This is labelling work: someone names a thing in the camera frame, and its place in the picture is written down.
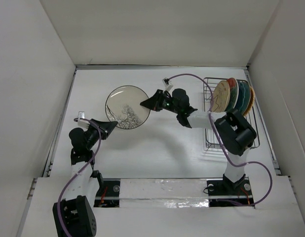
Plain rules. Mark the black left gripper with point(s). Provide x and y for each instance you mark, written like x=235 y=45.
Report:
x=106 y=127

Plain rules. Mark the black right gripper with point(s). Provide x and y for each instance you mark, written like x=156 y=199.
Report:
x=153 y=103

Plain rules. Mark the cream plate with tree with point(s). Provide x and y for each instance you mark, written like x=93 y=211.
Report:
x=123 y=106

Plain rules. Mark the beige plate with bird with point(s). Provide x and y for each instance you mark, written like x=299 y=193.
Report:
x=221 y=97

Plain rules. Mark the red patterned plate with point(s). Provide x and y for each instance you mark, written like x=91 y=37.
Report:
x=234 y=92

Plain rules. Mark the dark teal scalloped plate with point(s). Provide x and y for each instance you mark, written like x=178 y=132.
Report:
x=241 y=97

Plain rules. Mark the light blue flower plate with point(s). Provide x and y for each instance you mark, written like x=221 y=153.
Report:
x=247 y=97

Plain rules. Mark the orange woven wicker plate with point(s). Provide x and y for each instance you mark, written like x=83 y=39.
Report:
x=251 y=101

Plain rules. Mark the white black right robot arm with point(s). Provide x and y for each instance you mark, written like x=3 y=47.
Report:
x=235 y=135

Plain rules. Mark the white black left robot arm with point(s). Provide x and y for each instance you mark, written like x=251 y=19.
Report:
x=73 y=211

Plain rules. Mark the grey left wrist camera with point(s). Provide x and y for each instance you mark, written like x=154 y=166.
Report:
x=81 y=115

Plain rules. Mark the metal base rail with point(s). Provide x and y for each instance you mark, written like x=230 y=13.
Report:
x=172 y=193

